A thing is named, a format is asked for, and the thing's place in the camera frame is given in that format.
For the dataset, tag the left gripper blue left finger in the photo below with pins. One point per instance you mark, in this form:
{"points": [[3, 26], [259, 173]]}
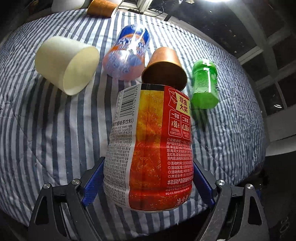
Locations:
{"points": [[92, 182]]}

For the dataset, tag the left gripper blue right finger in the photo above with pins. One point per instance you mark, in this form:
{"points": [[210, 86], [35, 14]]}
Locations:
{"points": [[204, 182]]}

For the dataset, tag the red orange tea bottle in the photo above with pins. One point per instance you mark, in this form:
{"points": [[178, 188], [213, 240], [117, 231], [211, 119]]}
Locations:
{"points": [[149, 159]]}

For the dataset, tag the copper brown cup near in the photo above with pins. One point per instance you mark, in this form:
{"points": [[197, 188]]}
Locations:
{"points": [[164, 68]]}

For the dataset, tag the cream white plastic cup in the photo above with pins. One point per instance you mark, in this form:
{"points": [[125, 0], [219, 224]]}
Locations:
{"points": [[66, 63]]}

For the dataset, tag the orange cup far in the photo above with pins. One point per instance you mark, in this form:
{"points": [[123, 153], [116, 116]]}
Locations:
{"points": [[102, 8]]}

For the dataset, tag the striped blue white quilt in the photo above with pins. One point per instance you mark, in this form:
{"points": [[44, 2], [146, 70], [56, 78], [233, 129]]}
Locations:
{"points": [[50, 137]]}

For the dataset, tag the green plastic bottle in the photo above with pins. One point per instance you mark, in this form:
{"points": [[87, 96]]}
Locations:
{"points": [[205, 85]]}

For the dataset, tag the blue orange soda bottle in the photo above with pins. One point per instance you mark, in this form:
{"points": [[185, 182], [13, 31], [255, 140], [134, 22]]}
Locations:
{"points": [[125, 60]]}

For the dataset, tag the black power strip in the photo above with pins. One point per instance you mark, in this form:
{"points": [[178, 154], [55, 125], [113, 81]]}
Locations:
{"points": [[133, 11]]}

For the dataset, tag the large penguin plush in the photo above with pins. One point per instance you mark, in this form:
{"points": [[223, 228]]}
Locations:
{"points": [[67, 5]]}

